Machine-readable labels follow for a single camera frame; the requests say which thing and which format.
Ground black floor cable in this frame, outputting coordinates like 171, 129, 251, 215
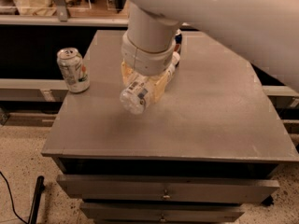
0, 171, 29, 224

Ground grey drawer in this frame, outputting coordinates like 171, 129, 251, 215
57, 175, 279, 203
80, 203, 244, 224

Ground blue Pepsi can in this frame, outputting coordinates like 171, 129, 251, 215
174, 29, 182, 54

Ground white green soda can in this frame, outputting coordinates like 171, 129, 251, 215
57, 48, 90, 93

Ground clear plastic bottle blue label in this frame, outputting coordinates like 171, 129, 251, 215
120, 51, 180, 115

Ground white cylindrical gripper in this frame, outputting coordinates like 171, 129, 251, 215
121, 33, 176, 103

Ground black pole on floor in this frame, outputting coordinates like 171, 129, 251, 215
28, 175, 45, 224

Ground lower grey drawer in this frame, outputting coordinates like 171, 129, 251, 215
80, 203, 244, 224

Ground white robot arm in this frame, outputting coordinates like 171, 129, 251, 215
121, 0, 299, 91

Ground grey railing with posts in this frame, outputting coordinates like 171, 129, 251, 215
0, 0, 130, 27

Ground grey drawer cabinet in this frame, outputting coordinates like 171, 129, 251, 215
42, 31, 298, 210

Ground upper grey drawer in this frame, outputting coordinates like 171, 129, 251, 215
57, 175, 279, 203

